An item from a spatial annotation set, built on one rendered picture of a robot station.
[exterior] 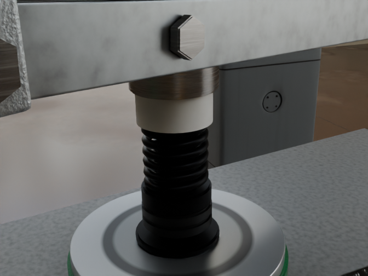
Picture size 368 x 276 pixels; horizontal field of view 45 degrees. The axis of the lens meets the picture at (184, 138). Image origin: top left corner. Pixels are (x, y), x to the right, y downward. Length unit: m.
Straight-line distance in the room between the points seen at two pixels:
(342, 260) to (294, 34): 0.25
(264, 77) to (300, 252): 1.09
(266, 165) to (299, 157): 0.06
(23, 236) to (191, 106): 0.30
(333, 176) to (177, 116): 0.39
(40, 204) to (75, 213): 1.79
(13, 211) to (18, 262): 1.85
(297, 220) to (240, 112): 1.00
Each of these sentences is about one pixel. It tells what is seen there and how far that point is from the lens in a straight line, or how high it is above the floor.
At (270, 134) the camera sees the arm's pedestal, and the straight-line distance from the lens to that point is 1.64.
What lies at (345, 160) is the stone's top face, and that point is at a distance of 0.78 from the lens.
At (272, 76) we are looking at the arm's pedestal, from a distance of 1.58.
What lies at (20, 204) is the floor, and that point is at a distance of 2.44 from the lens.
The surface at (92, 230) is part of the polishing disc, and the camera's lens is 0.48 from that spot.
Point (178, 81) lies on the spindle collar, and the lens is 0.36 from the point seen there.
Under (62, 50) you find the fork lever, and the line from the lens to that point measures 0.26.
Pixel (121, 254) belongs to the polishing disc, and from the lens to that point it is 0.44.
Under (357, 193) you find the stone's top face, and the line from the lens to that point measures 0.68.
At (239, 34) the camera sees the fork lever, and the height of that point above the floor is 1.05.
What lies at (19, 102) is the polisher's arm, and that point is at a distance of 0.22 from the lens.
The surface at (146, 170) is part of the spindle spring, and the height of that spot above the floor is 0.93.
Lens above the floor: 1.10
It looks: 21 degrees down
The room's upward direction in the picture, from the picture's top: 1 degrees counter-clockwise
